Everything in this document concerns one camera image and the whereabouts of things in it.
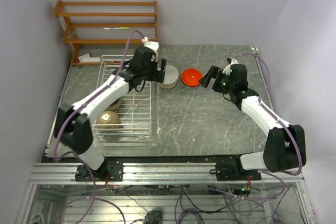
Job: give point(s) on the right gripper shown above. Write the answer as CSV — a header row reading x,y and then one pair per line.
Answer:
x,y
212,73

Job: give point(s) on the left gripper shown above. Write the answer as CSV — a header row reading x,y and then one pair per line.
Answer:
x,y
158,76

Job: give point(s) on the white bowl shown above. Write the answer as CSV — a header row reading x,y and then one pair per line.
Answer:
x,y
170,78

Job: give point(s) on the black glazed patterned bowl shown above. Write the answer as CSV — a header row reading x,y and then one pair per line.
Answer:
x,y
115,105

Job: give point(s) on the beige brown ceramic bowl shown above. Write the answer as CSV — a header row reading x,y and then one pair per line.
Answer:
x,y
108,122

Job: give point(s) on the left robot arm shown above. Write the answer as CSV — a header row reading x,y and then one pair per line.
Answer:
x,y
73,122

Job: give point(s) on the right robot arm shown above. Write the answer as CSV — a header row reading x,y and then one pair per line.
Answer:
x,y
285,149

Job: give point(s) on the wooden shelf rack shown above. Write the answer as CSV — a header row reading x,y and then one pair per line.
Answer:
x,y
105,23

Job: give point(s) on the orange bowl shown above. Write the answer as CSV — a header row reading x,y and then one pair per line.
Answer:
x,y
190,77

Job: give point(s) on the green white marker pen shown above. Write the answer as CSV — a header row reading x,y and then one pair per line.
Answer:
x,y
116,28

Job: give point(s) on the white box on shelf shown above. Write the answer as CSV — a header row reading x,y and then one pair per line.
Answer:
x,y
88,58

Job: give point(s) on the white wire dish rack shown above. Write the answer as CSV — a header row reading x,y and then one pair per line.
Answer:
x,y
135,109

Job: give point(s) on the aluminium rail frame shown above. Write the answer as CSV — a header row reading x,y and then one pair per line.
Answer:
x,y
160,170

